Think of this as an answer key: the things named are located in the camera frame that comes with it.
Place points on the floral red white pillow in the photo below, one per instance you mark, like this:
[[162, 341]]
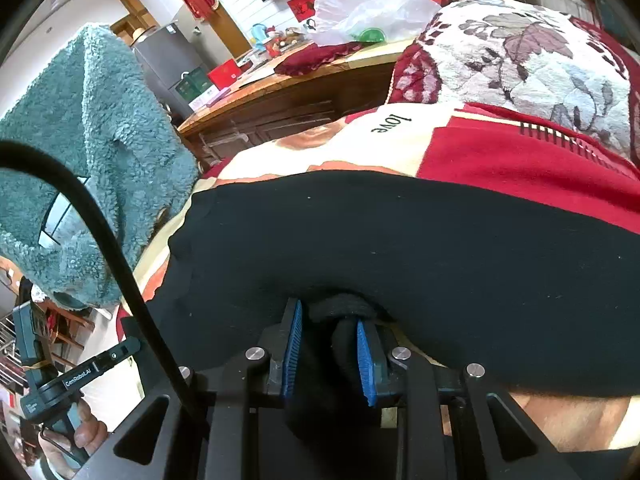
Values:
[[531, 59]]

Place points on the left hand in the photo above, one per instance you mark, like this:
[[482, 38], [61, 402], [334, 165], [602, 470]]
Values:
[[89, 436]]

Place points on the red orange cream blanket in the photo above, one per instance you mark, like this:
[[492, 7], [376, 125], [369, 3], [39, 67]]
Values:
[[476, 145]]

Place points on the red box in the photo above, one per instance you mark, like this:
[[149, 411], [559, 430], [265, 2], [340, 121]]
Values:
[[224, 75]]

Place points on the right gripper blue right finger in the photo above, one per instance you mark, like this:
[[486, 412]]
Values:
[[379, 380]]

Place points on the wooden desk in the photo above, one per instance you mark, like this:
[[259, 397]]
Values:
[[279, 106]]

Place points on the dark red cloth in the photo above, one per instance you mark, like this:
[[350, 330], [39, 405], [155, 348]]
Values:
[[312, 57]]

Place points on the clear plastic bag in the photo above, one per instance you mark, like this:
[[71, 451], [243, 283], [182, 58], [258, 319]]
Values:
[[369, 21]]

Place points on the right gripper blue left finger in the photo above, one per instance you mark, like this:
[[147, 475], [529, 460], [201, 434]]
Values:
[[283, 343]]

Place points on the teal fleece garment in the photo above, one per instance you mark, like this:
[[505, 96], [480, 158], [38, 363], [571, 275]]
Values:
[[91, 110]]

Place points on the grey refrigerator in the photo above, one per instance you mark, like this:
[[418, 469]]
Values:
[[172, 68]]

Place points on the black pants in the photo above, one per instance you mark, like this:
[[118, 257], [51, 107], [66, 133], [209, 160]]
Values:
[[545, 299]]

